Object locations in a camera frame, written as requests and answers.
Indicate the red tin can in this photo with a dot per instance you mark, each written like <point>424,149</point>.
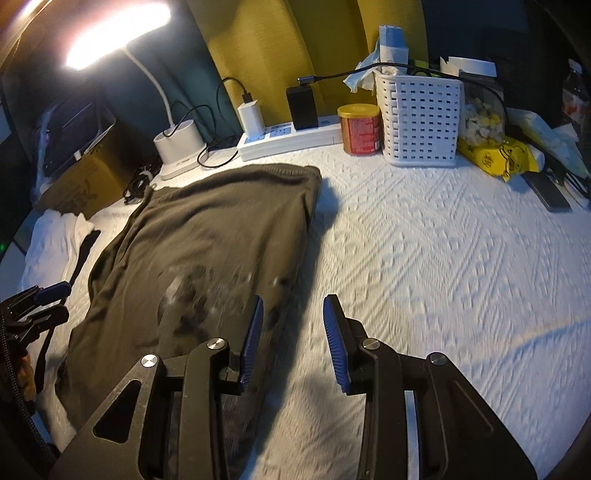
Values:
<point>361,126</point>

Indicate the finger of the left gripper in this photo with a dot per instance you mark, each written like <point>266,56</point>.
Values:
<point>30,299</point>
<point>34,325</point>

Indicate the clear jar with white lid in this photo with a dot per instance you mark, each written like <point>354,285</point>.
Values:
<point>483,115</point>

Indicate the cardboard box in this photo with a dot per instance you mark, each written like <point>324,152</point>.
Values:
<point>95,181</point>

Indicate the white charger plug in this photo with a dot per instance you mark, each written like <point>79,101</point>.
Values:
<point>252,119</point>

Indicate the white desk lamp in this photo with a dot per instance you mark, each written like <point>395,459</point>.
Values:
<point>180,145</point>

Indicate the blue capped bottle in basket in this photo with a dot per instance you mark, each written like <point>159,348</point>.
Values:
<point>393,49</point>

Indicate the white power strip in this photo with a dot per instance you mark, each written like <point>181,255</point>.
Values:
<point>283,138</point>

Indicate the white and yellow plastic package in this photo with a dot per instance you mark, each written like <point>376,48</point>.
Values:
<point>559,142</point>

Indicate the yellow snack bag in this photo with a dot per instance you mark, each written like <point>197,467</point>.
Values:
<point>505,160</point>

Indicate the white garment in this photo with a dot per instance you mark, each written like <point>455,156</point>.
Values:
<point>55,248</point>

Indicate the white perforated plastic basket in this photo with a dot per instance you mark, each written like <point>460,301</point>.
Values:
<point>421,119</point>

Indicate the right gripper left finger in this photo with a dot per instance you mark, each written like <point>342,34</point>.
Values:
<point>164,418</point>

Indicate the black power adapter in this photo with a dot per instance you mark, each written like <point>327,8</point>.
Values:
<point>303,112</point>

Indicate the black smartphone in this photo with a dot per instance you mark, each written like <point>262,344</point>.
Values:
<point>547,192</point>

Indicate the plastic water bottle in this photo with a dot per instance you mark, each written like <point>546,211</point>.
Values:
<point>575,99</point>

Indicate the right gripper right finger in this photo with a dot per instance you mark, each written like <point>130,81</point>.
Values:
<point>459,435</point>

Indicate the dark olive garment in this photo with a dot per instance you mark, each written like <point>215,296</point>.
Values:
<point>180,272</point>

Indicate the white textured mattress cover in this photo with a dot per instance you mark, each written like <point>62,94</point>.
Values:
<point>428,260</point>

